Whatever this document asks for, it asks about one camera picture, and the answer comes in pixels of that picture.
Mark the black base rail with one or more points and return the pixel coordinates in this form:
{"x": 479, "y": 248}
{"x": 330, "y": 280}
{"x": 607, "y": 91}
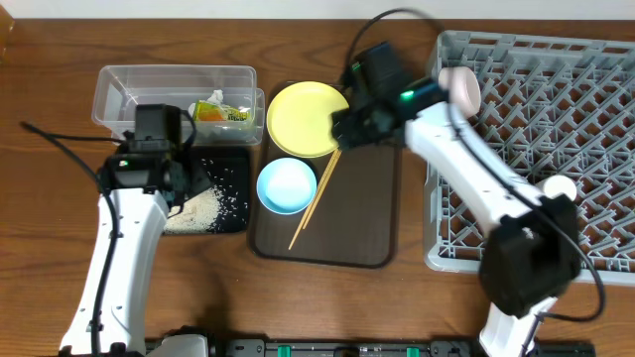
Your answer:
{"x": 197, "y": 345}

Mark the dark brown serving tray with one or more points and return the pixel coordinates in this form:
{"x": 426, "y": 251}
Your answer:
{"x": 354, "y": 224}

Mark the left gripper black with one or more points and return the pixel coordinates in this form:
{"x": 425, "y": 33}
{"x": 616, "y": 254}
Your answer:
{"x": 188, "y": 179}

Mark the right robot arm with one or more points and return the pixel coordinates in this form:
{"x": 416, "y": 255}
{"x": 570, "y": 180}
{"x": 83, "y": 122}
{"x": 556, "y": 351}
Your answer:
{"x": 530, "y": 255}

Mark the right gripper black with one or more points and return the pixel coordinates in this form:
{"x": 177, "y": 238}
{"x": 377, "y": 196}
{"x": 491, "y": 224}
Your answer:
{"x": 342, "y": 131}

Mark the green orange snack wrapper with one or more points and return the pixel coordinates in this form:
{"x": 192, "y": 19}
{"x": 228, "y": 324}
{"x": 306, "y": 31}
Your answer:
{"x": 204, "y": 111}

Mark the light blue bowl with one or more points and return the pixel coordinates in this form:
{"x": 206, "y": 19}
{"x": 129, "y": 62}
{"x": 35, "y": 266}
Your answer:
{"x": 286, "y": 186}

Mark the wooden chopstick right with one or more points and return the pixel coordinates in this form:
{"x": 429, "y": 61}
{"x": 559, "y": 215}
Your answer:
{"x": 322, "y": 191}

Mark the yellow plate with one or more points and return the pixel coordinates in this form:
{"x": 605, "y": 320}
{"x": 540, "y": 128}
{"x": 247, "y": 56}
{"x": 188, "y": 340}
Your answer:
{"x": 299, "y": 118}

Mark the black rectangular waste tray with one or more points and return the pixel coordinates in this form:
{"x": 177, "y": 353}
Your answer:
{"x": 233, "y": 173}

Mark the white pink bowl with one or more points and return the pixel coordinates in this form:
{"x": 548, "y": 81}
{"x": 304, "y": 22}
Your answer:
{"x": 463, "y": 87}

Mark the clear plastic waste bin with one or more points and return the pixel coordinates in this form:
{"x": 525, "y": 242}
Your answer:
{"x": 121, "y": 88}

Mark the grey dishwasher rack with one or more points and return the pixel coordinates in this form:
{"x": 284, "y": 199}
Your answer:
{"x": 560, "y": 106}

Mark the pile of white rice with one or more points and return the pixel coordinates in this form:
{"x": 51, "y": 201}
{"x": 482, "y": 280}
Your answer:
{"x": 198, "y": 215}

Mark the white cup green inside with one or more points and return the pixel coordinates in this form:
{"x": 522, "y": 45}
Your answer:
{"x": 557, "y": 185}

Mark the white tissue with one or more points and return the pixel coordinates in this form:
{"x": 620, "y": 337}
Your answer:
{"x": 206, "y": 129}

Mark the wooden chopstick left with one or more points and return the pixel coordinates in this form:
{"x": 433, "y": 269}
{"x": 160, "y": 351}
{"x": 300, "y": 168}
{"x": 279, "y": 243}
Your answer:
{"x": 310, "y": 208}

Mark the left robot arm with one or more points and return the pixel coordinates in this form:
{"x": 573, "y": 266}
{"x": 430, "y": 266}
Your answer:
{"x": 151, "y": 172}

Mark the wooden chopstick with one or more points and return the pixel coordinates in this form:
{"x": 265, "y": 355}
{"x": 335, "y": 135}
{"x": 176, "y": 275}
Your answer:
{"x": 322, "y": 191}
{"x": 310, "y": 208}

